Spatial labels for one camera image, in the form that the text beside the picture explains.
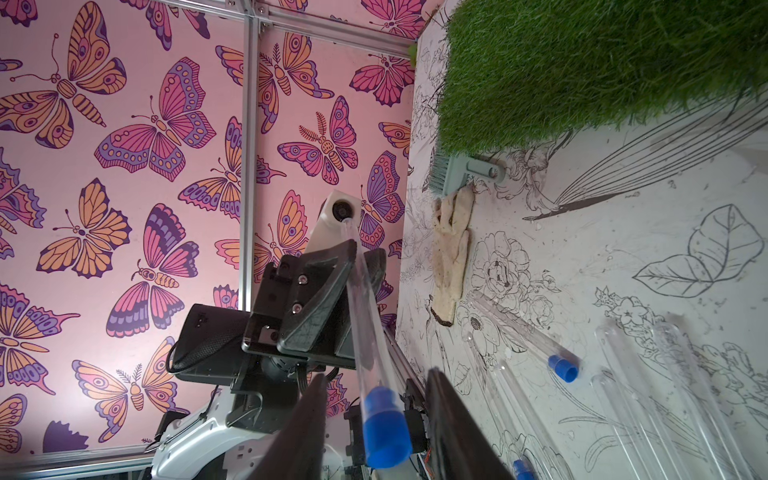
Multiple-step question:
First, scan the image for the test tube blue stopper front-left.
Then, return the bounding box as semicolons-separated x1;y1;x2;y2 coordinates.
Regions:
464;333;536;480

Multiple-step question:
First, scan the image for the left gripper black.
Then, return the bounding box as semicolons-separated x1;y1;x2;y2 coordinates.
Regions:
241;240;387;369

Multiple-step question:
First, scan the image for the test tube blue stopper three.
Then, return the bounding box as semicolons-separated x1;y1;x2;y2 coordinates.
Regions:
343;219;413;471

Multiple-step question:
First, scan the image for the beige work glove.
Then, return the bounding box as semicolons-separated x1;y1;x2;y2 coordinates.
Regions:
431;186;475;327

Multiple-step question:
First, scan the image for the test tube blue stopper front-middle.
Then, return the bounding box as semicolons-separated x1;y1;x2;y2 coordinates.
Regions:
491;360;574;479

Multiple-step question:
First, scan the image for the test tube blue stopper two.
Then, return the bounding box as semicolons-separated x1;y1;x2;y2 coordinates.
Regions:
592;323;711;479

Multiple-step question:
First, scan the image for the green artificial grass mat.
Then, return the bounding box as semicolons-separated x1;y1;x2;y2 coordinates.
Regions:
438;1;767;153

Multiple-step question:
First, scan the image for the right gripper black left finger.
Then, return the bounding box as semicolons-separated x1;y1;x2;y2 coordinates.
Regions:
248;374;327;479

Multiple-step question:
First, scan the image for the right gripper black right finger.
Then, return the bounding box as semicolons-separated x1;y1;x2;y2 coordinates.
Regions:
426;368;513;480

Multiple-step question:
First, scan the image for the test tube blue stopper left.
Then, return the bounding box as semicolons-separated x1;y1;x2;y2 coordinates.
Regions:
468;291;581;383

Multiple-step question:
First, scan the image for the clear test tube one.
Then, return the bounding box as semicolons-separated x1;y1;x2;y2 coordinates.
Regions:
652;322;755;479

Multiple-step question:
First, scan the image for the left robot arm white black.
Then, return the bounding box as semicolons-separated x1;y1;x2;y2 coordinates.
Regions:
147;242;379;479

